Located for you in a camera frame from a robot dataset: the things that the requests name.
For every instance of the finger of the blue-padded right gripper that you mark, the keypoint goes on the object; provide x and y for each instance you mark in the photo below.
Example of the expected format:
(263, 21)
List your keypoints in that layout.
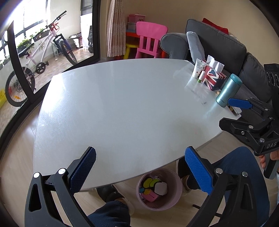
(239, 129)
(243, 104)

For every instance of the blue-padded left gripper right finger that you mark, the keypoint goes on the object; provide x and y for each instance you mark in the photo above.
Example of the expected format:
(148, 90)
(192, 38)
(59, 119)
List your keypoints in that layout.
(201, 169)

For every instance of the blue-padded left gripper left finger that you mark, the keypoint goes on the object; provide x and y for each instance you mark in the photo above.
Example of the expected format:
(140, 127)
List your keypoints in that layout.
(80, 168)

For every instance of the grey zippered pouch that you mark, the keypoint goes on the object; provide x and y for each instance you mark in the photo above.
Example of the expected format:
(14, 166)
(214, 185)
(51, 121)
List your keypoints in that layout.
(160, 188)

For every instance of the pink trash bin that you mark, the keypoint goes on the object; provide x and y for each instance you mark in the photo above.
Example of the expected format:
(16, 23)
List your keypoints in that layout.
(150, 200)

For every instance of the person's right hand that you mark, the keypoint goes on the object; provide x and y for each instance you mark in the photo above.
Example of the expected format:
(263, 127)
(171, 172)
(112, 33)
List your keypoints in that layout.
(273, 156)

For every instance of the teal metal thermos bottle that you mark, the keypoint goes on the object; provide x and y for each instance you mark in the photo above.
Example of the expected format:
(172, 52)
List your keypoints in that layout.
(230, 88)

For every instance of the person's right leg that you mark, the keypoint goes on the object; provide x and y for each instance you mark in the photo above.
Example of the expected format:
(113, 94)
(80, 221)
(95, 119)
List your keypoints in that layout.
(237, 161)

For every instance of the black shoe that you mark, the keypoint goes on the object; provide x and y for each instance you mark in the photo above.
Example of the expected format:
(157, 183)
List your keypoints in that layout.
(109, 193)

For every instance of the Union Jack tissue box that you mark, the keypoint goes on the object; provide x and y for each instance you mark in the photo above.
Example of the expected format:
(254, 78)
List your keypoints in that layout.
(213, 77)

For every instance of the small white green-capped tube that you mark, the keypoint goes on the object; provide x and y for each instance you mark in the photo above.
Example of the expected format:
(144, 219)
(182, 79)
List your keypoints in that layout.
(201, 76)

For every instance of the dark grey sofa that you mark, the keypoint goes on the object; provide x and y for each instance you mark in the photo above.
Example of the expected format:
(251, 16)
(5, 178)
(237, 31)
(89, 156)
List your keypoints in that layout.
(225, 49)

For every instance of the white cream tube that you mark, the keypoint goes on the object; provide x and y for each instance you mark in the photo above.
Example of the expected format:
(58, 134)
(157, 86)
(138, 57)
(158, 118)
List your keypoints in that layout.
(198, 68)

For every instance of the light grey pillow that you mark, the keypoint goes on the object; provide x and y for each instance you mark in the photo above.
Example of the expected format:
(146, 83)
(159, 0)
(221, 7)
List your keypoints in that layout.
(195, 46)

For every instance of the red cushion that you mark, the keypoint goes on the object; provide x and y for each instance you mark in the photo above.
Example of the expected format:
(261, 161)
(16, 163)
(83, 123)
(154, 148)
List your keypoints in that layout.
(222, 29)

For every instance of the red kids table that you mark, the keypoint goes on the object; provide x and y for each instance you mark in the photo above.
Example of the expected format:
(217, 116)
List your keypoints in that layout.
(133, 38)

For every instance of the pink kids chair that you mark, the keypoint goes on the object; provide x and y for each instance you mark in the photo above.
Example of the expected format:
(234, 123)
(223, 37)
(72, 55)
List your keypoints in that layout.
(150, 35)

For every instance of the yellow kids stool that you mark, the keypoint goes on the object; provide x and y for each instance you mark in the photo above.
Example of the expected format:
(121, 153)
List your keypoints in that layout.
(131, 50)

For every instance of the white bicycle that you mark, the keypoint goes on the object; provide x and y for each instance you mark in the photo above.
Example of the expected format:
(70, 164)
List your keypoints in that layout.
(34, 51)

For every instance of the pink striped curtain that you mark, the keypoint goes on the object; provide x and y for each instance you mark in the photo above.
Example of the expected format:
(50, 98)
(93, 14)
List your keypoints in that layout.
(116, 30)

